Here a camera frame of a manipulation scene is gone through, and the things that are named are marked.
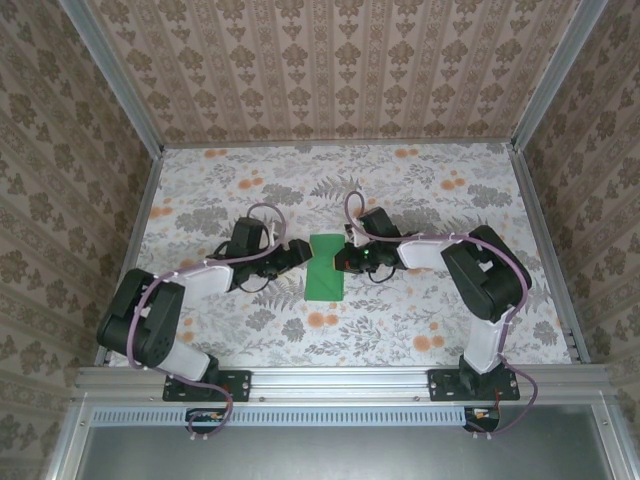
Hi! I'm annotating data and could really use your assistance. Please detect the green paper sheet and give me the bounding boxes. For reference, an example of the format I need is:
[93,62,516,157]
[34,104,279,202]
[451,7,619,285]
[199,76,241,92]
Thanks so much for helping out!
[303,233,346,302]

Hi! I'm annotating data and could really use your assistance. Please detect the grey sheet metal panel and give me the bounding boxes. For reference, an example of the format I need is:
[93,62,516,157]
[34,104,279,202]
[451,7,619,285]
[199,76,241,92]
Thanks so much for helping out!
[74,424,616,480]

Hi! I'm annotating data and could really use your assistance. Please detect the floral patterned table cover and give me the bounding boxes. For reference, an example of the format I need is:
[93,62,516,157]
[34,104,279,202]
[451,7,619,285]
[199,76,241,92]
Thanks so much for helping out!
[107,144,574,369]

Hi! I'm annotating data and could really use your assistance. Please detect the wide aluminium crossbeam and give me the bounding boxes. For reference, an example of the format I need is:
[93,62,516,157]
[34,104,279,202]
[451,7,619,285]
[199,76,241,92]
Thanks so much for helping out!
[73,364,615,405]

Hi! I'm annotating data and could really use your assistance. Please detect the thin black right gripper cable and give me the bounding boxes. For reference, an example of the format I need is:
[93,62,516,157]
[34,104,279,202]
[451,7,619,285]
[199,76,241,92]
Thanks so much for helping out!
[367,264,402,285]

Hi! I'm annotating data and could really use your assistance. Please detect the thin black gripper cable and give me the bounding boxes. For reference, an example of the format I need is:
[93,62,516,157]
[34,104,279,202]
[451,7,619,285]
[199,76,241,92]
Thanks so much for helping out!
[367,264,402,285]
[212,239,282,297]

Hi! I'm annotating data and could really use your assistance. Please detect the thin black left gripper cable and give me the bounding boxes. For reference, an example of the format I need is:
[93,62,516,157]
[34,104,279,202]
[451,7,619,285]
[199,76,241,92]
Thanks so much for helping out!
[212,239,282,297]

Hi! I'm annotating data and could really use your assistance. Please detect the aluminium table edge rail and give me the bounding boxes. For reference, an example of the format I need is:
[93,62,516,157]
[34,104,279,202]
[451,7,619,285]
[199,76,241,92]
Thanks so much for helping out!
[94,147,166,366]
[162,141,516,150]
[509,144,589,365]

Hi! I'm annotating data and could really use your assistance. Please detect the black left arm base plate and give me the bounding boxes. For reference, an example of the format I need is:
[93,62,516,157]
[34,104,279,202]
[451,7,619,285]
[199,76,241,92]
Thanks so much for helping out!
[162,368,252,403]

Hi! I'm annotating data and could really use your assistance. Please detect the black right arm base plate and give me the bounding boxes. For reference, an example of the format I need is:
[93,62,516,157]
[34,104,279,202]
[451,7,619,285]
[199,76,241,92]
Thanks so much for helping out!
[428,368,521,403]

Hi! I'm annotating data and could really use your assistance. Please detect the grey slotted cable duct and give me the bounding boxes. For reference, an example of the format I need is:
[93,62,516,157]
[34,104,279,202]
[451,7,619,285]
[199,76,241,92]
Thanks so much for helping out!
[92,405,469,429]

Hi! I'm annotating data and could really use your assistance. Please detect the black connector box with wires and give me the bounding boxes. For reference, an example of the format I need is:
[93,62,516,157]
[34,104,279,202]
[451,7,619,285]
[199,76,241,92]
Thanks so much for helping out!
[463,406,502,434]
[185,407,226,435]

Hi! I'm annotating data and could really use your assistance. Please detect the aluminium frame post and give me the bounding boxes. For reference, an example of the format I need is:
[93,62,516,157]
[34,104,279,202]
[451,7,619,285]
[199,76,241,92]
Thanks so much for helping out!
[510,0,610,151]
[55,0,166,154]

